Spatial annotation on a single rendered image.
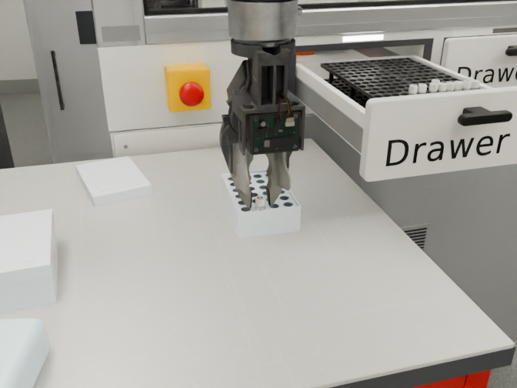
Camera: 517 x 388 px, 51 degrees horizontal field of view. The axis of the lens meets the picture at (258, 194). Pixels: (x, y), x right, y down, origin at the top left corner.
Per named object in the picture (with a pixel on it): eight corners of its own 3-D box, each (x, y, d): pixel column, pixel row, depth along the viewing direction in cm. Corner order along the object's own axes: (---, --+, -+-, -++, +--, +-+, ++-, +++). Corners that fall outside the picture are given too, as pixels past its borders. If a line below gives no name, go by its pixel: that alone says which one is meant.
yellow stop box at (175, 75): (212, 111, 92) (211, 68, 88) (170, 114, 90) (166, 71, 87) (207, 102, 96) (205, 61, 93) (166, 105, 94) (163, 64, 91)
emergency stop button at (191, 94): (205, 106, 89) (204, 82, 87) (181, 108, 88) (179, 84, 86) (201, 101, 91) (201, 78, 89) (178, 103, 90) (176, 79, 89)
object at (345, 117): (531, 147, 79) (541, 106, 76) (370, 165, 73) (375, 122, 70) (398, 78, 113) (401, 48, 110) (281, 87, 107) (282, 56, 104)
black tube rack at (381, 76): (474, 129, 85) (481, 88, 82) (371, 140, 80) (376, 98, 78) (404, 91, 104) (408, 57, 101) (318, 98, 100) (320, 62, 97)
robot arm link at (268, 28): (221, -6, 60) (291, -7, 61) (222, 37, 62) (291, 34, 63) (235, 4, 53) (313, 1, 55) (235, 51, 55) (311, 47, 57)
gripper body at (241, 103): (240, 162, 59) (238, 51, 54) (225, 135, 67) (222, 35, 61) (305, 155, 61) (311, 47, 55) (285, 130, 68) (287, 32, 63)
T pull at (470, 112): (511, 122, 69) (514, 112, 68) (461, 127, 67) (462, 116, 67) (494, 113, 72) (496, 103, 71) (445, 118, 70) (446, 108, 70)
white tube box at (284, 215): (300, 231, 72) (301, 205, 70) (238, 239, 70) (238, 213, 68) (275, 190, 82) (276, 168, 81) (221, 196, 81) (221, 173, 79)
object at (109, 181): (152, 194, 81) (151, 184, 80) (94, 207, 78) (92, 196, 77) (129, 164, 91) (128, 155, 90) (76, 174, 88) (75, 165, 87)
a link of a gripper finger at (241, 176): (234, 225, 65) (240, 153, 61) (225, 202, 70) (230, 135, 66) (259, 224, 66) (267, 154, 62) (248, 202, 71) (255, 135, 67)
